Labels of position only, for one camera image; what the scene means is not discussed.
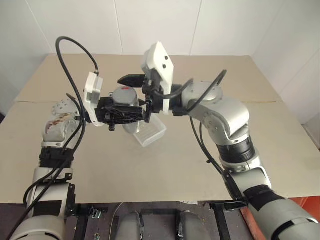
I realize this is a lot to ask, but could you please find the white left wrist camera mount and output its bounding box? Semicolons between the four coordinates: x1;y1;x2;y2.
83;71;105;128

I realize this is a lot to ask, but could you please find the clear plastic box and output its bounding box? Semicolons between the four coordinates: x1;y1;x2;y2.
133;115;168;148

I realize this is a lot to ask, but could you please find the black metal table frame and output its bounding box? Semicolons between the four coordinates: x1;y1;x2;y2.
63;201;232;240

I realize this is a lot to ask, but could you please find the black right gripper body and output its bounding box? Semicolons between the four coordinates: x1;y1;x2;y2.
141;69;164;115

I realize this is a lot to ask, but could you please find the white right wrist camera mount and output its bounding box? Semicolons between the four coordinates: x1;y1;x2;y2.
140;41;175;116

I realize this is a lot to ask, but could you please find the silver jar lid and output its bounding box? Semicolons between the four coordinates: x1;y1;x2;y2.
112;86;140;107

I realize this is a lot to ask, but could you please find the thin white cable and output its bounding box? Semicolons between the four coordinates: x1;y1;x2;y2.
109;201;125;240

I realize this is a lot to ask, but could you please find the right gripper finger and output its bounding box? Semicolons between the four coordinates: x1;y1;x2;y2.
142;99;153;124
117;73;147;89

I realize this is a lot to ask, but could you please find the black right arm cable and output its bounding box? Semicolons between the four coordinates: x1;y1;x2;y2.
152;69;248;201

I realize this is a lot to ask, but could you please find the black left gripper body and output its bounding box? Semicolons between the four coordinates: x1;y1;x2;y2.
96;96;116;132

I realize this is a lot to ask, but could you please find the clear plastic jar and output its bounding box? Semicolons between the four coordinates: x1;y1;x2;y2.
121;99;147;135

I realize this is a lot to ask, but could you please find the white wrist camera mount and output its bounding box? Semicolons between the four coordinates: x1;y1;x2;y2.
140;41;175;116
83;71;105;128

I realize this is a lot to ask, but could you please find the grey rounded shape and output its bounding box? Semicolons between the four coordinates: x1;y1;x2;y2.
119;210;146;240
176;209;199;240

